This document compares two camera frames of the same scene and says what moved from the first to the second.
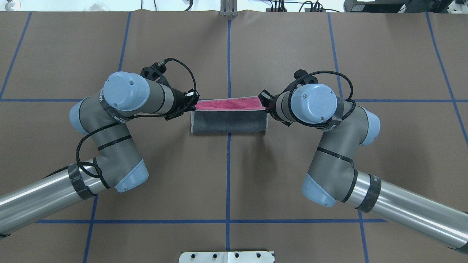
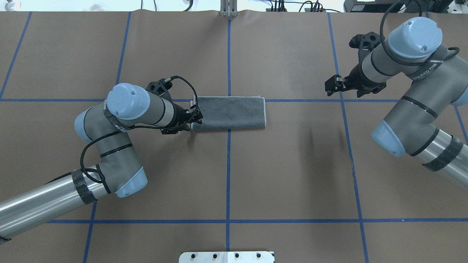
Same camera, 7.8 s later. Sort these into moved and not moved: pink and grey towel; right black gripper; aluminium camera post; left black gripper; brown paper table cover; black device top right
Moved: left black gripper; right black gripper
Not moved: black device top right; brown paper table cover; pink and grey towel; aluminium camera post
